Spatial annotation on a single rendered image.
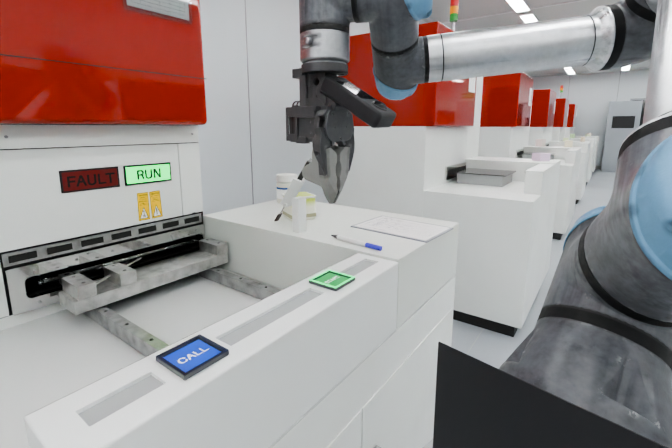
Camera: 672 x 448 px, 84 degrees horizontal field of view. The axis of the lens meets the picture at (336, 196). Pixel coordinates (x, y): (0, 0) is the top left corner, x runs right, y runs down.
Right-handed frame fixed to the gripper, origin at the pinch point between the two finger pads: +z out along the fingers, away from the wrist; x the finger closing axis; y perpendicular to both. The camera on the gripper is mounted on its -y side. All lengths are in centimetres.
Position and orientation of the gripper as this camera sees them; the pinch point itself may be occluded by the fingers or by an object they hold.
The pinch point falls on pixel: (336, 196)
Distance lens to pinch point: 59.5
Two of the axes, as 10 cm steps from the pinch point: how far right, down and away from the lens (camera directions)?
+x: -5.9, 1.5, -8.0
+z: 0.0, 9.8, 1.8
